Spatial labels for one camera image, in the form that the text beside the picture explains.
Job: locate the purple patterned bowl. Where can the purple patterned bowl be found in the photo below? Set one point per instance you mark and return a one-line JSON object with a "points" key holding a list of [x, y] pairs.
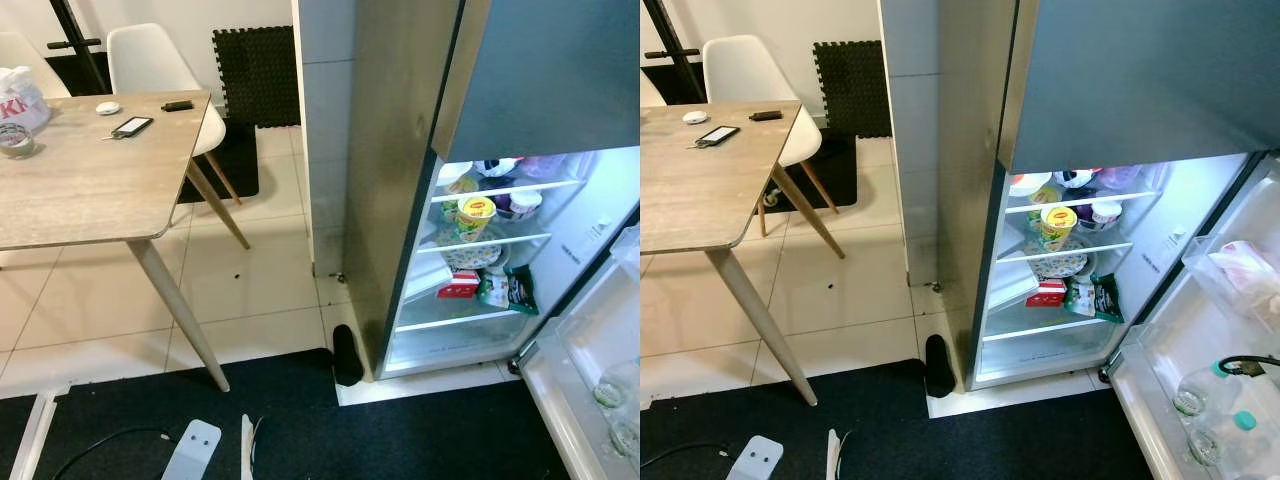
{"points": [[1085, 217], [500, 208]]}

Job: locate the black smartphone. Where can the black smartphone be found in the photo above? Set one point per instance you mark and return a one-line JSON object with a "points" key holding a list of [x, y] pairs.
{"points": [[133, 126], [718, 136]]}

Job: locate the white plastic bag red contents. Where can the white plastic bag red contents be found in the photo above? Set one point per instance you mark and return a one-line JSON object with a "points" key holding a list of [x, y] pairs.
{"points": [[20, 100]]}

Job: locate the dark green snack packet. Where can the dark green snack packet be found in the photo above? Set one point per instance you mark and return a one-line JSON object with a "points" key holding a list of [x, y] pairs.
{"points": [[1108, 300], [522, 292]]}

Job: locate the yellow instant noodle cup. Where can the yellow instant noodle cup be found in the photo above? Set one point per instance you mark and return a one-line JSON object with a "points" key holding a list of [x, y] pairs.
{"points": [[476, 218], [1058, 228]]}

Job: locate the black foam puzzle mat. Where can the black foam puzzle mat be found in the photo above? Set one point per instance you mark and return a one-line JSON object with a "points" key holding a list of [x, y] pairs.
{"points": [[852, 90], [257, 75]]}

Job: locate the wooden table metal legs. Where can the wooden table metal legs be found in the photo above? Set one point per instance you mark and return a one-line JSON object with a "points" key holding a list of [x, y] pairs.
{"points": [[90, 180], [700, 180]]}

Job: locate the white round case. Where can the white round case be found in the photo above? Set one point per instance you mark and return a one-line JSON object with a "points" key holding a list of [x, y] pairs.
{"points": [[695, 117], [108, 107]]}

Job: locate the white plastic strip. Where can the white plastic strip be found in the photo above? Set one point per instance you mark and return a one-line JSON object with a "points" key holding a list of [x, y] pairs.
{"points": [[247, 450], [833, 455]]}

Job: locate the black metal stand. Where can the black metal stand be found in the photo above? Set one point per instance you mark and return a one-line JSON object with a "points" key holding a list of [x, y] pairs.
{"points": [[672, 53], [78, 45]]}

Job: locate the glass fridge shelf white trim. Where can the glass fridge shelf white trim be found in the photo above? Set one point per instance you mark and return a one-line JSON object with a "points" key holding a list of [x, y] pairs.
{"points": [[1085, 200], [455, 320], [1070, 250], [490, 241], [1040, 330], [510, 187]]}

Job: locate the black shoe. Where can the black shoe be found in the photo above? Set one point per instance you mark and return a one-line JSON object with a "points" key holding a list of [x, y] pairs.
{"points": [[347, 355], [938, 365]]}

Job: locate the pink white plastic bag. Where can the pink white plastic bag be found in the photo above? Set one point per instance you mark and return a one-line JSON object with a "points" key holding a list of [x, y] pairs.
{"points": [[1245, 270]]}

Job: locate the small black floor mat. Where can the small black floor mat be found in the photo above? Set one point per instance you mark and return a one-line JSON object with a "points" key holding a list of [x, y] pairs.
{"points": [[235, 165], [835, 170]]}

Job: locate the silver fridge main door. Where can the silver fridge main door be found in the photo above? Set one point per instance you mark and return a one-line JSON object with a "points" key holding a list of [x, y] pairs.
{"points": [[1150, 400], [575, 400]]}

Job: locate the small black remote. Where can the small black remote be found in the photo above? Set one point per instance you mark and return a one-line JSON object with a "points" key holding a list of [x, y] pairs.
{"points": [[765, 115], [177, 104]]}

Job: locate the pale green snack packet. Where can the pale green snack packet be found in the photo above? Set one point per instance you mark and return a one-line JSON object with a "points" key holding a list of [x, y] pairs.
{"points": [[1078, 298], [492, 290]]}

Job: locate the patterned ceramic plate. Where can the patterned ceramic plate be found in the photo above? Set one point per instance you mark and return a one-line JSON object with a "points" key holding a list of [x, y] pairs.
{"points": [[1058, 265], [470, 257]]}

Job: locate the plain white bowl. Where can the plain white bowl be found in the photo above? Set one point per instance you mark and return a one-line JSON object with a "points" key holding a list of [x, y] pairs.
{"points": [[1028, 184], [452, 172]]}

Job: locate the red white food box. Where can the red white food box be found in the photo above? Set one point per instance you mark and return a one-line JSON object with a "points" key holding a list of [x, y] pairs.
{"points": [[1047, 297], [458, 288]]}

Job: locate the white dark rimmed bowl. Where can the white dark rimmed bowl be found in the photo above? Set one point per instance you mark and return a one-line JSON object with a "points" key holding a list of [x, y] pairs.
{"points": [[497, 166], [1075, 178]]}

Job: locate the pink food bag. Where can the pink food bag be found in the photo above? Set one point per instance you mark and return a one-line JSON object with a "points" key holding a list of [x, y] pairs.
{"points": [[1120, 177], [545, 165]]}

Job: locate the silver fridge cabinet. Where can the silver fridge cabinet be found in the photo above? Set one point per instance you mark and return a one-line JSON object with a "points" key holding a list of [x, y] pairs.
{"points": [[390, 150], [975, 150]]}

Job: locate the white red KFC cup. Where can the white red KFC cup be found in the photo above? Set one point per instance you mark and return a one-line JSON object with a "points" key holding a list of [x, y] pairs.
{"points": [[527, 205], [1107, 215]]}

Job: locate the white floor bar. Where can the white floor bar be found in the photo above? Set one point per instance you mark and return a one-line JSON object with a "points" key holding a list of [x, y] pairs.
{"points": [[35, 435]]}

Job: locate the silver fridge freezer door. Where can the silver fridge freezer door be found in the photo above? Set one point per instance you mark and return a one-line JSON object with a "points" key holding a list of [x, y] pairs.
{"points": [[1140, 80], [550, 80]]}

